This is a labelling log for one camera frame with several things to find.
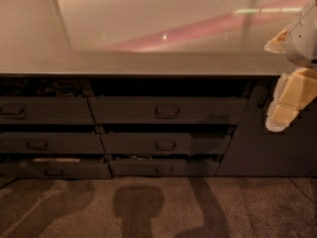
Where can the dark clutter in left drawer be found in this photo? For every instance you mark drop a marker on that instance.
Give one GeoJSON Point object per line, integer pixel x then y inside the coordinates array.
{"type": "Point", "coordinates": [39, 87]}

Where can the pale flat item bottom drawer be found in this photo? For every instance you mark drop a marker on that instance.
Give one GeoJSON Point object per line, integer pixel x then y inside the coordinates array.
{"type": "Point", "coordinates": [56, 160]}

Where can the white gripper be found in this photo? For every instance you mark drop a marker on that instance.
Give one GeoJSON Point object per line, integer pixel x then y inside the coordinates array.
{"type": "Point", "coordinates": [303, 39]}

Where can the dark right cabinet door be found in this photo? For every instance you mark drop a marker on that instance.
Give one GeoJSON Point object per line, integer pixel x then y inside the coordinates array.
{"type": "Point", "coordinates": [256, 152]}

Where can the dark drawer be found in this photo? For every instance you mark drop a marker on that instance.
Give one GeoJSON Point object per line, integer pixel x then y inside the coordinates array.
{"type": "Point", "coordinates": [165, 143]}
{"type": "Point", "coordinates": [163, 168]}
{"type": "Point", "coordinates": [27, 169]}
{"type": "Point", "coordinates": [167, 110]}
{"type": "Point", "coordinates": [50, 143]}
{"type": "Point", "coordinates": [45, 111]}

